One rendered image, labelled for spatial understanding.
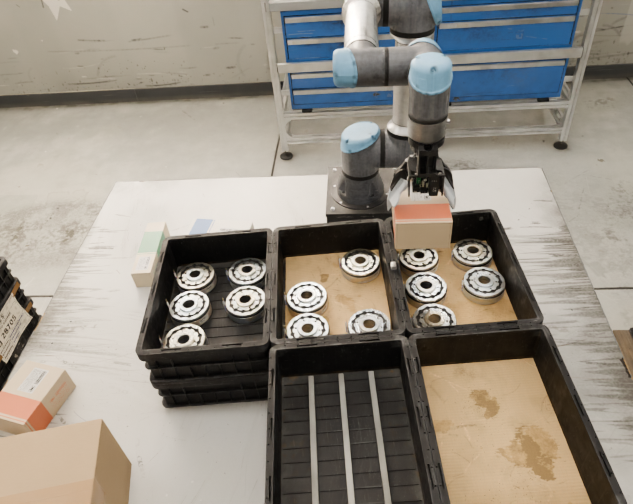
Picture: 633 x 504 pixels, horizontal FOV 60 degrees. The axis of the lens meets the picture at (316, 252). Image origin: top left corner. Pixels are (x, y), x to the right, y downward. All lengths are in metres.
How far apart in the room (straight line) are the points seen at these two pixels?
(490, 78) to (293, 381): 2.41
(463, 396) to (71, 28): 3.84
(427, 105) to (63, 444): 0.96
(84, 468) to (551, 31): 2.90
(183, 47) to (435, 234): 3.28
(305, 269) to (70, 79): 3.44
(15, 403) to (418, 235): 1.04
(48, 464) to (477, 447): 0.84
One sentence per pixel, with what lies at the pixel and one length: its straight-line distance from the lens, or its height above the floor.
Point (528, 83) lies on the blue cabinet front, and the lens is 3.39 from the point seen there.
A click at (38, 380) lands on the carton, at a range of 1.57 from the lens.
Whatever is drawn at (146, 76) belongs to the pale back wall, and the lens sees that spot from 4.44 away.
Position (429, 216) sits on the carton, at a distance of 1.20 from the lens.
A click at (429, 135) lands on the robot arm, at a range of 1.09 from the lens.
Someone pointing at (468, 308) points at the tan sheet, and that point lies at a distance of 1.41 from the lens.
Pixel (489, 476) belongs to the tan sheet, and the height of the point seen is 0.83.
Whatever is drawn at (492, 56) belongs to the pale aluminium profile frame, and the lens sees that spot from 3.23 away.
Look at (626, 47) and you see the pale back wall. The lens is 4.49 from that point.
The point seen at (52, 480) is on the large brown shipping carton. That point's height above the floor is 0.90.
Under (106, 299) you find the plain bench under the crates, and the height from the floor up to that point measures 0.70.
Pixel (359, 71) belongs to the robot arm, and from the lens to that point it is 1.13.
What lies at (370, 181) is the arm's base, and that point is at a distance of 1.72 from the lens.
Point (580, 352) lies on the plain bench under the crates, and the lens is 1.56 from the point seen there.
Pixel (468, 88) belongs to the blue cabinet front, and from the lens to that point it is 3.32.
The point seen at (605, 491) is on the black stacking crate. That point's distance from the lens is 1.14.
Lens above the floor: 1.88
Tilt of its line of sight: 43 degrees down
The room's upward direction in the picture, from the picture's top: 6 degrees counter-clockwise
